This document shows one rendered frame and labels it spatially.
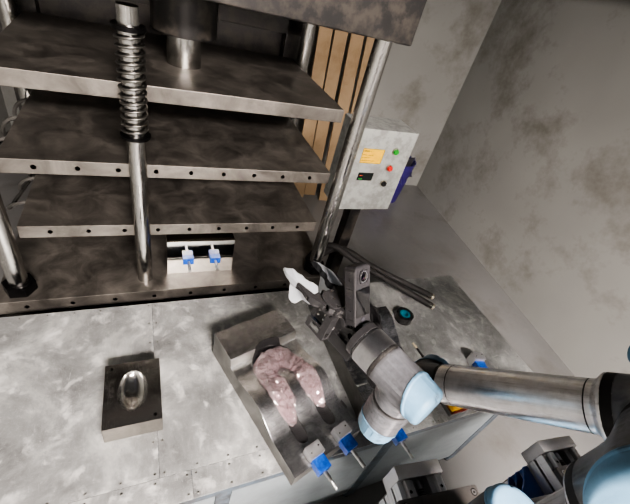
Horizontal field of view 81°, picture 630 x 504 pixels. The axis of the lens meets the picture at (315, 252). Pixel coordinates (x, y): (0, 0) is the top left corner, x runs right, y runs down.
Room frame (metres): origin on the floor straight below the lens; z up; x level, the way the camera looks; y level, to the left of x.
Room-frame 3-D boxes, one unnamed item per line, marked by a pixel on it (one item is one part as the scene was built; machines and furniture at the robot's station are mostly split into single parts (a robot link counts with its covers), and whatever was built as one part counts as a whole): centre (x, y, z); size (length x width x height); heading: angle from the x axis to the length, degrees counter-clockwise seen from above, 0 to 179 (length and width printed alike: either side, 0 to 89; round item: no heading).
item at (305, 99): (1.45, 0.70, 1.52); 1.10 x 0.70 x 0.05; 121
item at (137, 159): (1.02, 0.64, 1.10); 0.05 x 0.05 x 1.30
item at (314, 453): (0.48, -0.20, 0.86); 0.13 x 0.05 x 0.05; 48
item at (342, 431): (0.56, -0.27, 0.86); 0.13 x 0.05 x 0.05; 48
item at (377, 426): (0.40, -0.22, 1.34); 0.11 x 0.08 x 0.11; 139
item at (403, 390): (0.39, -0.21, 1.43); 0.11 x 0.08 x 0.09; 50
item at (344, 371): (0.95, -0.29, 0.87); 0.50 x 0.26 x 0.14; 31
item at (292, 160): (1.45, 0.69, 1.27); 1.10 x 0.74 x 0.05; 121
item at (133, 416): (0.52, 0.39, 0.84); 0.20 x 0.15 x 0.07; 31
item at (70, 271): (1.40, 0.67, 0.76); 1.30 x 0.84 x 0.06; 121
